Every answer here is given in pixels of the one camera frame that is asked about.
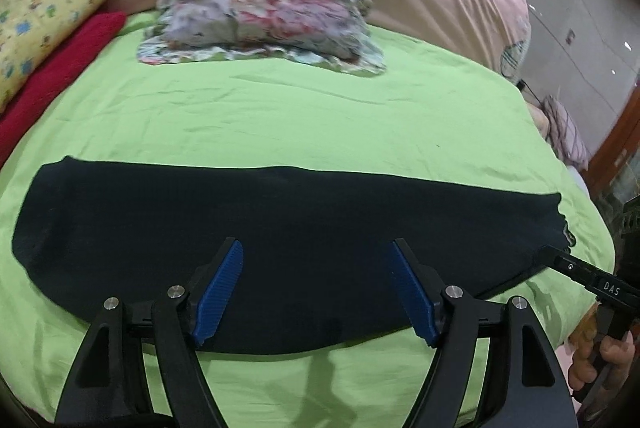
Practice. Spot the yellow printed pillow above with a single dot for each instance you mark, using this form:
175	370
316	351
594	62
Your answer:
45	2

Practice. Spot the wooden cabinet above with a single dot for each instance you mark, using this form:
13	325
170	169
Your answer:
617	147

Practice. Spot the pink plaid cloth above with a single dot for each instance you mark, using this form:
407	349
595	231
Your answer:
565	132

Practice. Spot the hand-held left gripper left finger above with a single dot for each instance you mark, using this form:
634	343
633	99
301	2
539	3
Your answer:
220	293

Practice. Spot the red blanket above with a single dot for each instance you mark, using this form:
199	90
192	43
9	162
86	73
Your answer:
55	72

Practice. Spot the floral ruffled pillow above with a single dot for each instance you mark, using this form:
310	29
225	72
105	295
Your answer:
265	7

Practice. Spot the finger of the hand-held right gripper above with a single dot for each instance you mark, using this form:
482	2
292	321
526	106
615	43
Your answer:
565	264

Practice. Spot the green bed sheet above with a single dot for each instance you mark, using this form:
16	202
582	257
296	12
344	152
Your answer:
300	117

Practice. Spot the person's right hand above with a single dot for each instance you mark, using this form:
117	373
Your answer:
597	358

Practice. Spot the black pants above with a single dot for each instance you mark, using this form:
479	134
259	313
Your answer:
280	253

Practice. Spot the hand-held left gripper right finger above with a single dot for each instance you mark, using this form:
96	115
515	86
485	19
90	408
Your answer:
412	293

